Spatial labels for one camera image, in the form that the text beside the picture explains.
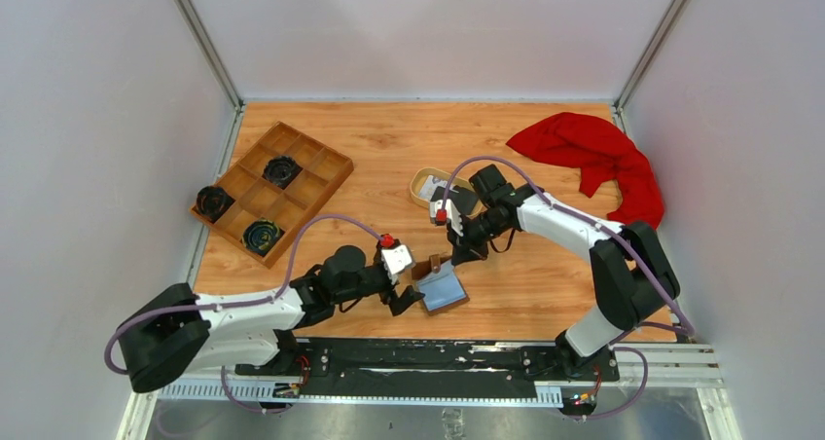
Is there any brown leather card holder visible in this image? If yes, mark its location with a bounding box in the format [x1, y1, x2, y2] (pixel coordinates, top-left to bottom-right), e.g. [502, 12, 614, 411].
[411, 254, 470, 316]

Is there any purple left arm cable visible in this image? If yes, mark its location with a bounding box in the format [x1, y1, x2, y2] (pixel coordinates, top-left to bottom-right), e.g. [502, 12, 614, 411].
[104, 214, 396, 377]

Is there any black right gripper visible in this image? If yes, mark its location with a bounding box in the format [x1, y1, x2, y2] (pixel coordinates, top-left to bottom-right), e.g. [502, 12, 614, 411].
[447, 210, 510, 266]

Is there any black card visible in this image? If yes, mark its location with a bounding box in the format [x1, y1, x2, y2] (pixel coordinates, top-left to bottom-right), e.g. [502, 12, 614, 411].
[429, 186, 479, 218]

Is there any red cloth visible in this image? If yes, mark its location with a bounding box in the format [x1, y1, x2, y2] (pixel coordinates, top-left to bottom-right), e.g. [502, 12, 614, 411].
[506, 112, 665, 229]

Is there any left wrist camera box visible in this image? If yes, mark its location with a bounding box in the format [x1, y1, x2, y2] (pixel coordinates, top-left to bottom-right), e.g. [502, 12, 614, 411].
[378, 244, 415, 280]

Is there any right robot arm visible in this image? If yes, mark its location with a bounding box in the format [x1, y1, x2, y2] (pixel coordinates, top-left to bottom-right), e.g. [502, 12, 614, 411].
[429, 164, 681, 380]

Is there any black coiled cable roll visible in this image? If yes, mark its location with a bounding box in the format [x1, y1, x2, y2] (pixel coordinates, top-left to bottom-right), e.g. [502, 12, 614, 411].
[262, 156, 304, 190]
[243, 220, 285, 258]
[196, 185, 235, 224]

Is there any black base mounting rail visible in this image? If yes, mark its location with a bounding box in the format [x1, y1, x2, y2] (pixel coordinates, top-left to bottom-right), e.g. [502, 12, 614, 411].
[230, 337, 620, 399]

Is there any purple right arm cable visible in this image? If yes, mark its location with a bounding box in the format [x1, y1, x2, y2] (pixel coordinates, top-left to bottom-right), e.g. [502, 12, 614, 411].
[441, 156, 698, 422]

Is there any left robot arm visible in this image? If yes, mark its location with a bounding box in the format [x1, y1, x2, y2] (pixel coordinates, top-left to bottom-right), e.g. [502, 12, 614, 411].
[113, 242, 423, 393]

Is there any beige oval tray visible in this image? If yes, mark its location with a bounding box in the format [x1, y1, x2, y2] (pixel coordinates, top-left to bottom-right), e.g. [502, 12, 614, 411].
[409, 167, 483, 217]

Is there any wooden compartment tray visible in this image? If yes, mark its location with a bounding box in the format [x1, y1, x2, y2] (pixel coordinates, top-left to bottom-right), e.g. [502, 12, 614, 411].
[190, 122, 354, 268]

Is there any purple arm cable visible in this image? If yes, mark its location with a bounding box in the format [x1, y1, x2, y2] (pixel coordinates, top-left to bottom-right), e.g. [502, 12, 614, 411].
[441, 156, 698, 422]
[104, 214, 396, 377]

